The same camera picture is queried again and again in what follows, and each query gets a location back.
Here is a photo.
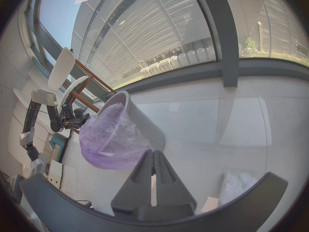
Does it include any white trash bin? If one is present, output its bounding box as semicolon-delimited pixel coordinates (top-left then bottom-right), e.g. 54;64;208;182
100;90;166;152

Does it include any window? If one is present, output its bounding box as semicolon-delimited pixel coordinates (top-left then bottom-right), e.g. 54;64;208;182
18;0;309;106

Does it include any crumpled white paper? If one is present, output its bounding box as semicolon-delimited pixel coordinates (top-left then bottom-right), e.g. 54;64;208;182
218;169;260;206

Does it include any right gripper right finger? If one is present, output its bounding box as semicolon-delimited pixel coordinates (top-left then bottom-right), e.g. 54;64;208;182
155;149;197;210

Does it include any purple plastic bag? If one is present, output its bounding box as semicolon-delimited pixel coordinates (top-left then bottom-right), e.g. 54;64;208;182
79;104;155;170

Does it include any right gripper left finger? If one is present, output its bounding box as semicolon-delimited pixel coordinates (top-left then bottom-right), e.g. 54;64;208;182
111;150;155;213

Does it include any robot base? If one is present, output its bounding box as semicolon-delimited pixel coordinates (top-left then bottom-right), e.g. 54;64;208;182
29;132;80;190

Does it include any white chair with wooden legs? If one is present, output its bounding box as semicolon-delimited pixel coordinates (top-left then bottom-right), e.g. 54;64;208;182
47;47;114;113

